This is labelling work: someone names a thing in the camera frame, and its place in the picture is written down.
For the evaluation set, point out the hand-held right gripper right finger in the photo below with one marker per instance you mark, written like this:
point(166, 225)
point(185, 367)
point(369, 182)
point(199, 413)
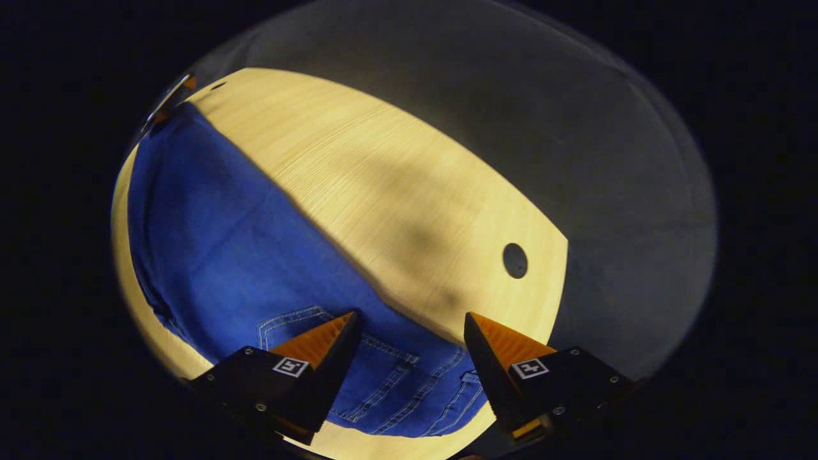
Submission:
point(489, 370)

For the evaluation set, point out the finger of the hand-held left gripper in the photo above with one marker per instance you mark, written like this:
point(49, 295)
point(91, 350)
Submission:
point(172, 99)

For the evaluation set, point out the blue denim jeans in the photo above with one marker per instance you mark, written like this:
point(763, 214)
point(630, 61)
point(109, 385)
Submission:
point(223, 243)

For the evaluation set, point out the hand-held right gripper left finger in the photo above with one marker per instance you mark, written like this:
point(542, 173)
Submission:
point(329, 377)

